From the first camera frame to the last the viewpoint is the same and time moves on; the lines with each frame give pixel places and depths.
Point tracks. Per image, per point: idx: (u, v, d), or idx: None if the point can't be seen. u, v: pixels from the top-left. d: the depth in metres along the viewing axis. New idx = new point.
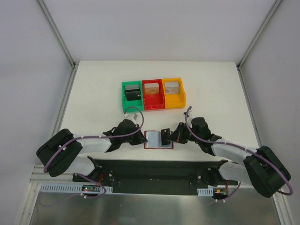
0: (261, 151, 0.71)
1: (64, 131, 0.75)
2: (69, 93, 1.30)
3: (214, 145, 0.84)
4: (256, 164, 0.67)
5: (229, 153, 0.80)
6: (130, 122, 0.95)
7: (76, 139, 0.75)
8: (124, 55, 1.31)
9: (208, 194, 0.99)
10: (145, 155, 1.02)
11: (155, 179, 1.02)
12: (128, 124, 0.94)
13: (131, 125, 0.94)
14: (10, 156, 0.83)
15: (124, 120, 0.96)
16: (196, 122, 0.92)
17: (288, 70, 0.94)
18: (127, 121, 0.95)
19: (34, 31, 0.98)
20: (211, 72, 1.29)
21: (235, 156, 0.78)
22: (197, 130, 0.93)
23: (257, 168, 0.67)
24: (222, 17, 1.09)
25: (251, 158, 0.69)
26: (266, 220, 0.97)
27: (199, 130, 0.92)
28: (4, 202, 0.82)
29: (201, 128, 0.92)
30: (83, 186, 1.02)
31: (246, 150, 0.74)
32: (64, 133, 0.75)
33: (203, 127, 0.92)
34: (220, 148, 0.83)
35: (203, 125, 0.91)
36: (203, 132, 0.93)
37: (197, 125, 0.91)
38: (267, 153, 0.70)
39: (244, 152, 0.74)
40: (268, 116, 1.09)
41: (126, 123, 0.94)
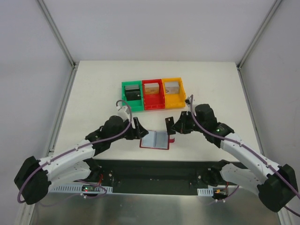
0: (283, 171, 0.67)
1: (31, 159, 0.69)
2: (69, 93, 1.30)
3: (224, 142, 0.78)
4: (276, 186, 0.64)
5: (242, 156, 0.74)
6: (117, 119, 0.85)
7: (41, 167, 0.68)
8: (124, 55, 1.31)
9: (208, 194, 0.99)
10: (145, 155, 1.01)
11: (155, 179, 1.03)
12: (115, 122, 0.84)
13: (118, 123, 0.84)
14: (10, 156, 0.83)
15: (111, 117, 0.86)
16: (200, 109, 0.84)
17: (288, 70, 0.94)
18: (114, 118, 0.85)
19: (34, 31, 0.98)
20: (211, 72, 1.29)
21: (250, 164, 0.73)
22: (202, 118, 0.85)
23: (276, 190, 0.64)
24: (222, 17, 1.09)
25: (272, 179, 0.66)
26: (266, 220, 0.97)
27: (204, 117, 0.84)
28: (4, 202, 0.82)
29: (207, 115, 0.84)
30: (83, 186, 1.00)
31: (267, 166, 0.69)
32: (31, 161, 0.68)
33: (208, 115, 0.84)
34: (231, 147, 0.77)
35: (208, 112, 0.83)
36: (208, 121, 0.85)
37: (201, 112, 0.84)
38: (290, 175, 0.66)
39: (265, 168, 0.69)
40: (269, 116, 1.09)
41: (112, 121, 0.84)
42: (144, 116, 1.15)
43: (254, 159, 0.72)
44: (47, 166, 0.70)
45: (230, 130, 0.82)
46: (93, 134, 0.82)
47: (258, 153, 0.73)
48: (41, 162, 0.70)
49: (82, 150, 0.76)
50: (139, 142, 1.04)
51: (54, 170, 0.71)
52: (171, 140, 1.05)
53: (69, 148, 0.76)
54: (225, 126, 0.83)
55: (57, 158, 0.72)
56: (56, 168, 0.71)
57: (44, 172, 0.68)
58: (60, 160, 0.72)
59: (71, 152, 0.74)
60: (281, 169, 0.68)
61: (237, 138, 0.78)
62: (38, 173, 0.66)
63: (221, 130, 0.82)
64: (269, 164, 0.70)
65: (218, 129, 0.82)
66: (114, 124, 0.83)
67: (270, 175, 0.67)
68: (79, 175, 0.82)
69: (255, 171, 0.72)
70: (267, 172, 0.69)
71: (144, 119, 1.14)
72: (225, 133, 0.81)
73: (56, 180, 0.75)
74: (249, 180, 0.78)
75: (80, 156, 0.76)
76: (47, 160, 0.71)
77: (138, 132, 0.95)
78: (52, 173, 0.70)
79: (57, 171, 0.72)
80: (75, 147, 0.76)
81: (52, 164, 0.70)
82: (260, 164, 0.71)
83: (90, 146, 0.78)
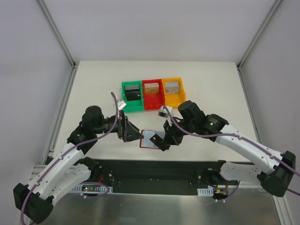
0: (286, 158, 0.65)
1: (17, 187, 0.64)
2: (69, 93, 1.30)
3: (221, 137, 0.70)
4: (283, 176, 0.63)
5: (243, 150, 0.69)
6: (93, 111, 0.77)
7: (33, 190, 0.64)
8: (124, 55, 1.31)
9: (208, 194, 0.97)
10: (145, 155, 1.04)
11: (155, 179, 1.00)
12: (93, 114, 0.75)
13: (95, 114, 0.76)
14: (10, 156, 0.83)
15: (87, 109, 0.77)
16: (183, 107, 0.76)
17: (288, 70, 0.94)
18: (91, 110, 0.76)
19: (34, 31, 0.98)
20: (211, 72, 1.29)
21: (251, 157, 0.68)
22: (189, 116, 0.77)
23: (284, 180, 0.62)
24: (222, 18, 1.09)
25: (279, 170, 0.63)
26: (266, 220, 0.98)
27: (191, 114, 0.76)
28: (4, 202, 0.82)
29: (193, 111, 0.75)
30: (83, 186, 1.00)
31: (272, 157, 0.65)
32: (20, 188, 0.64)
33: (193, 110, 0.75)
34: (229, 142, 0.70)
35: (192, 107, 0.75)
36: (197, 117, 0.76)
37: (185, 108, 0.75)
38: (293, 161, 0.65)
39: (270, 159, 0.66)
40: (268, 116, 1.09)
41: (89, 115, 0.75)
42: (144, 116, 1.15)
43: (257, 152, 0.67)
44: (38, 187, 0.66)
45: (224, 121, 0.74)
46: (73, 134, 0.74)
47: (258, 144, 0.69)
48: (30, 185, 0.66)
49: (68, 157, 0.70)
50: (139, 141, 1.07)
51: (47, 188, 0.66)
52: None
53: (53, 161, 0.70)
54: (217, 117, 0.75)
55: (45, 176, 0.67)
56: (48, 186, 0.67)
57: (37, 194, 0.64)
58: (48, 176, 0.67)
59: (56, 164, 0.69)
60: (283, 156, 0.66)
61: (234, 130, 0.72)
62: (31, 197, 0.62)
63: (214, 123, 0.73)
64: (273, 154, 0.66)
65: (211, 123, 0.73)
66: (92, 118, 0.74)
67: (276, 167, 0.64)
68: (81, 178, 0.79)
69: (258, 164, 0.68)
70: (273, 164, 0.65)
71: (144, 119, 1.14)
72: (220, 127, 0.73)
73: (58, 191, 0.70)
74: (248, 173, 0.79)
75: (69, 163, 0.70)
76: (35, 182, 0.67)
77: (124, 133, 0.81)
78: (46, 191, 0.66)
79: (52, 186, 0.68)
80: (58, 157, 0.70)
81: (42, 182, 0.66)
82: (264, 155, 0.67)
83: (74, 150, 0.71)
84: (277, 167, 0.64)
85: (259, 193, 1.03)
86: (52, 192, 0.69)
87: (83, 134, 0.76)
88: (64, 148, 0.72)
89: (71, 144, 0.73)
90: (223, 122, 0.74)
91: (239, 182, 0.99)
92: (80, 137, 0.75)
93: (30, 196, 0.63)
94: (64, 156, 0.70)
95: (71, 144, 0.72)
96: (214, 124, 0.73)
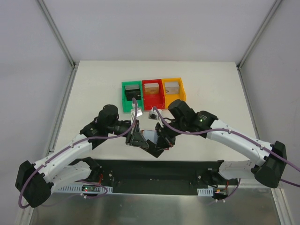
0: (276, 148, 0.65)
1: (25, 164, 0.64)
2: (69, 93, 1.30)
3: (212, 132, 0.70)
4: (274, 166, 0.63)
5: (233, 144, 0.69)
6: (112, 109, 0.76)
7: (37, 170, 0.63)
8: (124, 55, 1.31)
9: (208, 194, 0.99)
10: (145, 154, 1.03)
11: (155, 179, 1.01)
12: (108, 112, 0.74)
13: (112, 113, 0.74)
14: (10, 156, 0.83)
15: (104, 107, 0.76)
16: (173, 106, 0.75)
17: (288, 70, 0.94)
18: (108, 108, 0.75)
19: (33, 31, 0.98)
20: (211, 72, 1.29)
21: (243, 150, 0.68)
22: (179, 115, 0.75)
23: (275, 170, 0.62)
24: (223, 18, 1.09)
25: (269, 161, 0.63)
26: (266, 220, 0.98)
27: (181, 113, 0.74)
28: (3, 201, 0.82)
29: (182, 109, 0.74)
30: (83, 186, 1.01)
31: (262, 148, 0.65)
32: (26, 166, 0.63)
33: (183, 108, 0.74)
34: (220, 137, 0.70)
35: (181, 105, 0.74)
36: (187, 115, 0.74)
37: (173, 107, 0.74)
38: (282, 150, 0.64)
39: (260, 150, 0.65)
40: (269, 116, 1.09)
41: (106, 111, 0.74)
42: (144, 116, 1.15)
43: (246, 143, 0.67)
44: (43, 169, 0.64)
45: (213, 116, 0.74)
46: (87, 127, 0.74)
47: (247, 136, 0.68)
48: (36, 165, 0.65)
49: (78, 146, 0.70)
50: None
51: (52, 172, 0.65)
52: None
53: (63, 146, 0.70)
54: (206, 113, 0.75)
55: (53, 158, 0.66)
56: (54, 170, 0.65)
57: (41, 175, 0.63)
58: (56, 161, 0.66)
59: (66, 150, 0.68)
60: (273, 146, 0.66)
61: (224, 125, 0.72)
62: (34, 177, 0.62)
63: (204, 119, 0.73)
64: (263, 145, 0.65)
65: (200, 119, 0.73)
66: (109, 115, 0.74)
67: (267, 157, 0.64)
68: (81, 175, 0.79)
69: (250, 156, 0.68)
70: (263, 155, 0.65)
71: (144, 119, 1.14)
72: (209, 122, 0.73)
73: (58, 181, 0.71)
74: (243, 168, 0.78)
75: (77, 153, 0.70)
76: (42, 162, 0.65)
77: (131, 137, 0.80)
78: (50, 175, 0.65)
79: (56, 171, 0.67)
80: (70, 145, 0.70)
81: (48, 165, 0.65)
82: (254, 147, 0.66)
83: (85, 141, 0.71)
84: (268, 157, 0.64)
85: (259, 193, 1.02)
86: (52, 180, 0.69)
87: (96, 130, 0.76)
88: (75, 138, 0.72)
89: (83, 135, 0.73)
90: (213, 117, 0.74)
91: (239, 181, 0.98)
92: (93, 131, 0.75)
93: (34, 176, 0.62)
94: (75, 145, 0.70)
95: (83, 136, 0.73)
96: (205, 120, 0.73)
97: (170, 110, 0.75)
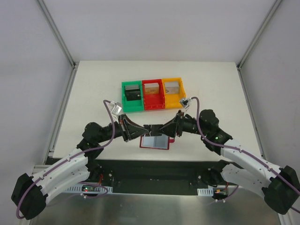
0: (284, 172, 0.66)
1: (23, 177, 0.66)
2: (69, 93, 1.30)
3: (224, 149, 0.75)
4: (281, 189, 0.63)
5: (243, 162, 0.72)
6: (93, 128, 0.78)
7: (35, 183, 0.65)
8: (123, 55, 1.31)
9: (208, 194, 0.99)
10: (145, 155, 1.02)
11: (155, 179, 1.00)
12: (93, 131, 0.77)
13: (95, 130, 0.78)
14: (10, 156, 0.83)
15: (87, 125, 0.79)
16: (206, 119, 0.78)
17: (288, 70, 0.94)
18: (90, 127, 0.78)
19: (33, 31, 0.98)
20: (211, 72, 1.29)
21: (251, 169, 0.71)
22: (206, 124, 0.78)
23: (281, 194, 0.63)
24: (222, 18, 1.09)
25: (275, 181, 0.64)
26: (266, 220, 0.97)
27: (209, 126, 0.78)
28: (4, 201, 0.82)
29: (213, 123, 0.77)
30: (83, 186, 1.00)
31: (269, 169, 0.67)
32: (24, 179, 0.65)
33: (216, 125, 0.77)
34: (231, 154, 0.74)
35: (215, 122, 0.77)
36: (212, 131, 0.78)
37: (207, 121, 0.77)
38: (292, 176, 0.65)
39: (267, 171, 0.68)
40: (269, 116, 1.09)
41: (88, 132, 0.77)
42: (144, 116, 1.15)
43: (255, 163, 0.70)
44: (41, 181, 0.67)
45: (229, 136, 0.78)
46: (83, 142, 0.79)
47: (258, 157, 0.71)
48: (34, 178, 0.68)
49: (74, 160, 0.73)
50: (139, 141, 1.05)
51: (48, 184, 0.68)
52: (171, 140, 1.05)
53: (61, 159, 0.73)
54: (224, 132, 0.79)
55: (50, 171, 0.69)
56: (51, 182, 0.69)
57: (39, 187, 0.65)
58: (53, 174, 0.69)
59: (63, 163, 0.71)
60: (281, 170, 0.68)
61: (236, 144, 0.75)
62: (33, 189, 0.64)
63: (220, 137, 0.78)
64: (271, 167, 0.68)
65: (216, 137, 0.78)
66: (91, 135, 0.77)
67: (273, 178, 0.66)
68: (79, 179, 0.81)
69: (257, 175, 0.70)
70: (270, 176, 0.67)
71: (143, 119, 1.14)
72: (224, 140, 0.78)
73: (53, 190, 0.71)
74: (252, 182, 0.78)
75: (74, 166, 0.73)
76: (40, 175, 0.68)
77: (127, 132, 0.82)
78: (47, 188, 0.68)
79: (54, 183, 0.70)
80: (67, 158, 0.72)
81: (46, 177, 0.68)
82: (262, 167, 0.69)
83: (82, 155, 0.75)
84: (274, 178, 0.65)
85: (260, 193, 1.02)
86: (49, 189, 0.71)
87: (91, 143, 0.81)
88: (73, 152, 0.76)
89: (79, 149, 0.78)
90: (228, 137, 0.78)
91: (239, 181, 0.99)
92: (88, 145, 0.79)
93: (32, 188, 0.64)
94: (71, 159, 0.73)
95: (79, 150, 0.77)
96: (221, 139, 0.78)
97: (201, 119, 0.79)
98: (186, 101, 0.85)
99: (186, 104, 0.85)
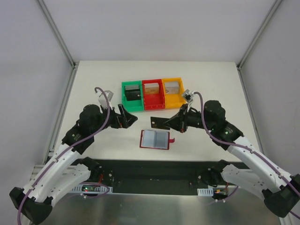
0: (295, 181, 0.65)
1: (12, 194, 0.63)
2: (69, 92, 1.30)
3: (234, 147, 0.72)
4: (287, 196, 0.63)
5: (252, 164, 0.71)
6: (93, 109, 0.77)
7: (27, 196, 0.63)
8: (123, 55, 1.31)
9: (208, 194, 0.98)
10: (145, 155, 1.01)
11: (155, 179, 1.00)
12: (91, 113, 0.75)
13: (94, 113, 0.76)
14: (10, 156, 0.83)
15: (86, 107, 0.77)
16: (211, 110, 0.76)
17: (288, 70, 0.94)
18: (89, 109, 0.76)
19: (34, 31, 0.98)
20: (211, 72, 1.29)
21: (260, 172, 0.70)
22: (212, 117, 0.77)
23: (288, 202, 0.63)
24: (223, 18, 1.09)
25: (284, 190, 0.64)
26: (266, 220, 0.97)
27: (215, 118, 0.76)
28: (4, 201, 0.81)
29: (218, 115, 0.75)
30: (83, 186, 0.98)
31: (281, 176, 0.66)
32: (15, 193, 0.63)
33: (221, 116, 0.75)
34: (241, 153, 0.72)
35: (221, 113, 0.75)
36: (218, 123, 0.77)
37: (213, 112, 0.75)
38: None
39: (278, 178, 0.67)
40: (269, 116, 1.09)
41: (86, 113, 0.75)
42: (144, 116, 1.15)
43: (265, 168, 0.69)
44: (33, 191, 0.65)
45: (239, 132, 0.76)
46: (70, 132, 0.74)
47: (270, 161, 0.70)
48: (26, 190, 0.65)
49: (62, 159, 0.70)
50: (139, 141, 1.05)
51: (43, 191, 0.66)
52: (171, 140, 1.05)
53: (48, 163, 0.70)
54: (233, 126, 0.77)
55: (40, 179, 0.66)
56: (45, 188, 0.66)
57: (32, 199, 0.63)
58: (43, 180, 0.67)
59: (51, 167, 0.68)
60: (293, 178, 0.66)
61: (247, 143, 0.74)
62: (26, 201, 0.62)
63: (229, 132, 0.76)
64: (282, 174, 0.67)
65: (226, 131, 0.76)
66: (91, 116, 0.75)
67: (283, 187, 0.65)
68: (79, 179, 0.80)
69: (266, 181, 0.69)
70: (280, 183, 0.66)
71: (143, 119, 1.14)
72: (233, 136, 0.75)
73: (57, 192, 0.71)
74: (253, 185, 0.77)
75: (64, 165, 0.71)
76: (30, 186, 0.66)
77: (124, 120, 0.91)
78: (42, 195, 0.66)
79: (49, 188, 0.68)
80: (53, 160, 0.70)
81: (39, 185, 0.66)
82: (272, 173, 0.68)
83: (70, 151, 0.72)
84: (284, 187, 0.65)
85: None
86: (50, 193, 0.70)
87: (78, 134, 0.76)
88: (59, 149, 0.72)
89: (66, 145, 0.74)
90: (239, 133, 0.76)
91: None
92: (75, 137, 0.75)
93: (26, 200, 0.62)
94: (59, 159, 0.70)
95: (65, 145, 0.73)
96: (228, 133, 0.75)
97: (206, 110, 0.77)
98: (188, 95, 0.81)
99: (189, 99, 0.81)
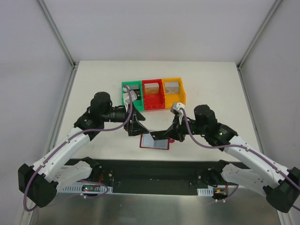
0: (292, 174, 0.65)
1: (23, 169, 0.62)
2: (69, 92, 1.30)
3: (229, 147, 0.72)
4: (287, 191, 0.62)
5: (249, 161, 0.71)
6: (104, 95, 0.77)
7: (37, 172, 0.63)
8: (123, 55, 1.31)
9: (208, 194, 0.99)
10: (145, 155, 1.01)
11: (155, 179, 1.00)
12: (101, 99, 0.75)
13: (105, 99, 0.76)
14: (10, 156, 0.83)
15: (97, 94, 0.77)
16: (200, 113, 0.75)
17: (288, 70, 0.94)
18: (100, 96, 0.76)
19: (33, 31, 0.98)
20: (211, 72, 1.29)
21: (258, 168, 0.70)
22: (204, 120, 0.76)
23: (288, 195, 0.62)
24: (223, 18, 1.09)
25: (283, 184, 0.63)
26: (266, 220, 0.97)
27: (206, 120, 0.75)
28: (4, 201, 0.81)
29: (209, 117, 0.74)
30: (83, 186, 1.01)
31: (278, 171, 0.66)
32: (25, 169, 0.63)
33: (211, 117, 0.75)
34: (236, 152, 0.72)
35: (210, 114, 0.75)
36: (211, 124, 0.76)
37: (203, 114, 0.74)
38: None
39: (275, 173, 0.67)
40: (269, 115, 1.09)
41: (98, 99, 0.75)
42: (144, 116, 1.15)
43: (262, 163, 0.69)
44: (43, 169, 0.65)
45: (234, 131, 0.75)
46: (81, 119, 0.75)
47: (265, 157, 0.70)
48: (35, 167, 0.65)
49: (74, 140, 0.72)
50: (139, 141, 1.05)
51: (51, 170, 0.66)
52: (171, 140, 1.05)
53: (60, 143, 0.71)
54: (227, 127, 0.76)
55: (50, 157, 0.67)
56: (53, 168, 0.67)
57: (42, 175, 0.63)
58: (54, 159, 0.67)
59: (63, 146, 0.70)
60: (289, 172, 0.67)
61: (243, 141, 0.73)
62: (35, 178, 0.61)
63: (224, 133, 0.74)
64: (280, 169, 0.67)
65: (220, 132, 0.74)
66: (102, 102, 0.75)
67: (281, 181, 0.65)
68: (82, 174, 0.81)
69: (264, 177, 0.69)
70: (278, 178, 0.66)
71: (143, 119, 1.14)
72: (228, 136, 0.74)
73: (62, 179, 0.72)
74: (253, 182, 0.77)
75: (74, 147, 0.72)
76: (40, 163, 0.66)
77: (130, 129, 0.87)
78: (50, 175, 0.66)
79: (56, 171, 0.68)
80: (65, 140, 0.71)
81: (48, 164, 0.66)
82: (269, 168, 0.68)
83: (81, 134, 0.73)
84: (282, 181, 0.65)
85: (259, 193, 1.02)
86: (56, 179, 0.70)
87: (90, 120, 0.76)
88: (71, 132, 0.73)
89: (78, 128, 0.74)
90: (233, 132, 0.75)
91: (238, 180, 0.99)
92: (87, 122, 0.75)
93: (35, 177, 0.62)
94: (71, 139, 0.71)
95: (78, 129, 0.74)
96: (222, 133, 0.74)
97: (195, 115, 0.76)
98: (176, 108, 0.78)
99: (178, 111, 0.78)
